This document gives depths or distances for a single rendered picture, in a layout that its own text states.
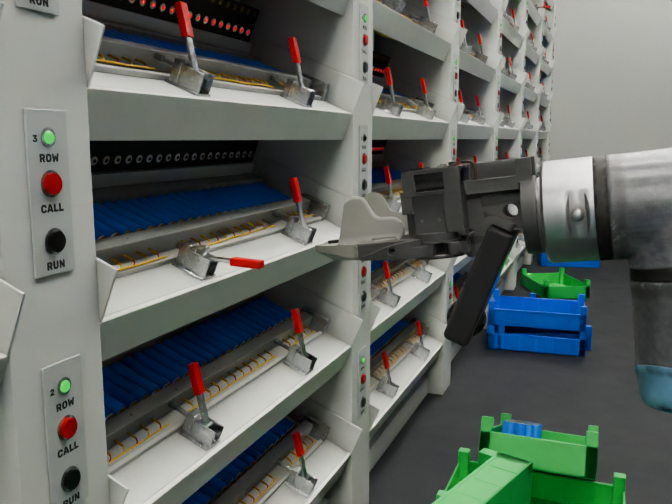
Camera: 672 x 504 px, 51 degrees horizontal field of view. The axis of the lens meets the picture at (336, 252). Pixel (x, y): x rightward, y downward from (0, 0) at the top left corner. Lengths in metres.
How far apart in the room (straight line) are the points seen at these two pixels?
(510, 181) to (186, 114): 0.32
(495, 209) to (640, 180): 0.12
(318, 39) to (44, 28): 0.65
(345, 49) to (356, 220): 0.53
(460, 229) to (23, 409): 0.38
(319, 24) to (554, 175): 0.64
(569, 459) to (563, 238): 0.76
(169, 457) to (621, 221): 0.50
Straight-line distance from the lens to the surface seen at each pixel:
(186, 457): 0.79
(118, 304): 0.65
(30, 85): 0.55
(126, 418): 0.78
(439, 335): 1.87
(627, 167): 0.61
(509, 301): 2.51
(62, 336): 0.58
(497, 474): 1.08
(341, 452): 1.23
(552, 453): 1.32
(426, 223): 0.63
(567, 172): 0.61
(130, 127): 0.66
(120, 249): 0.72
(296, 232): 0.99
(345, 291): 1.16
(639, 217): 0.60
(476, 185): 0.63
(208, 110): 0.75
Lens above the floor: 0.68
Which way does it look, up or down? 9 degrees down
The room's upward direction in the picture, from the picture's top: straight up
